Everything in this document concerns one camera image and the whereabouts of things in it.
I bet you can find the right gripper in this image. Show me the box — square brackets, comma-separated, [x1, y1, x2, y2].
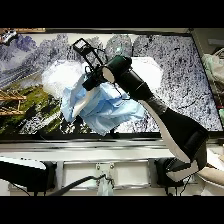
[81, 66, 110, 92]

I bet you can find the light blue shirt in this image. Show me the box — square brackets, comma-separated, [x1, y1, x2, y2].
[59, 73, 148, 137]

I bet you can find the heap of clothes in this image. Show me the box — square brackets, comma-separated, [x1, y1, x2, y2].
[201, 49, 224, 89]

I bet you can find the silver frame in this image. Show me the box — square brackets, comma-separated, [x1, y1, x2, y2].
[0, 137, 224, 197]

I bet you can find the black cable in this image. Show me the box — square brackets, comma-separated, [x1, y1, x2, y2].
[49, 174, 116, 197]

